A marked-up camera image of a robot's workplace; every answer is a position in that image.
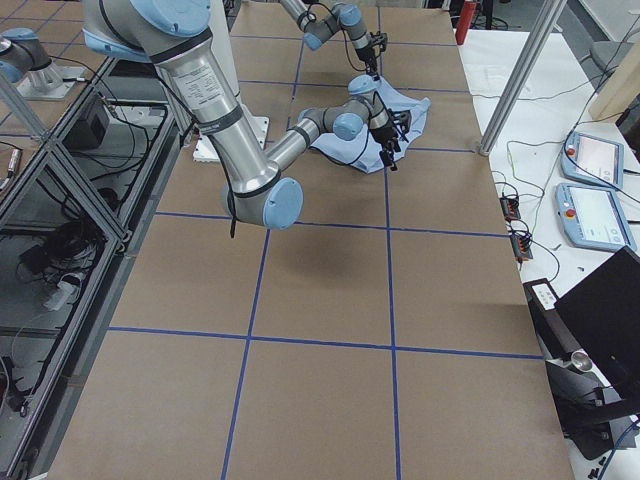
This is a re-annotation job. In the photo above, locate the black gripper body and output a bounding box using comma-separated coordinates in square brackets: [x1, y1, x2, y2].
[355, 44, 378, 74]
[370, 123, 400, 155]

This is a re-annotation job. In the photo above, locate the light blue t-shirt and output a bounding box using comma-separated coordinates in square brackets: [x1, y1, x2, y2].
[311, 77, 431, 174]

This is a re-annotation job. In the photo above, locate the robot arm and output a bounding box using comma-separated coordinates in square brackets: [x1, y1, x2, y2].
[83, 0, 401, 230]
[279, 0, 388, 79]

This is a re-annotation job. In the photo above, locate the red cylinder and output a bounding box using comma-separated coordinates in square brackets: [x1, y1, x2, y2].
[455, 0, 477, 46]

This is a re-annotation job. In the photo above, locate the brown paper table cover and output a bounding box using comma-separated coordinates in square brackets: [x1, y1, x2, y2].
[48, 8, 573, 479]

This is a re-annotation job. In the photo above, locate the far teach pendant tablet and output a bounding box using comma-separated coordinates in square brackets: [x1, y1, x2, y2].
[561, 131, 624, 190]

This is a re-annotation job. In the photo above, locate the teach pendant tablet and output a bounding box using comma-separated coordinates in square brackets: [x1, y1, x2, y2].
[555, 183, 637, 252]
[561, 131, 624, 190]

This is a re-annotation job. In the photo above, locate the near teach pendant tablet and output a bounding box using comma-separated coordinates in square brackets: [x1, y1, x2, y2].
[555, 183, 637, 252]

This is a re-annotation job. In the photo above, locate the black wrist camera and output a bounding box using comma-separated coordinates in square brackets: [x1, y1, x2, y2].
[370, 31, 388, 55]
[390, 110, 412, 138]

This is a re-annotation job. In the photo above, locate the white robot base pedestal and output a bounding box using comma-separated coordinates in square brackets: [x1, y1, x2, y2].
[208, 0, 269, 148]

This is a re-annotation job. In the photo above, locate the aluminium frame post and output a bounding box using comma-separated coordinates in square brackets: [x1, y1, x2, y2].
[478, 0, 567, 156]

